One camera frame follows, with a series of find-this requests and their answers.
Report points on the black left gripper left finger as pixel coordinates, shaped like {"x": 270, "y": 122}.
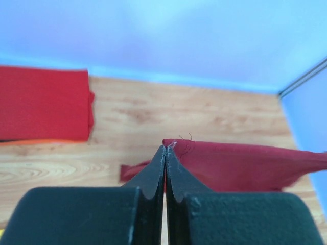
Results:
{"x": 130, "y": 214}

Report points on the right aluminium frame post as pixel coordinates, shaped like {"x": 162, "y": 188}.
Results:
{"x": 318, "y": 68}

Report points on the dark red t-shirt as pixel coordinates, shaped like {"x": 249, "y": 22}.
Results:
{"x": 230, "y": 167}

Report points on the bright red folded t-shirt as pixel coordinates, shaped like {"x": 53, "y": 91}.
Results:
{"x": 45, "y": 104}

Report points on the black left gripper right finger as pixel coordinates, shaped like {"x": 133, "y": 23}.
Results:
{"x": 198, "y": 215}

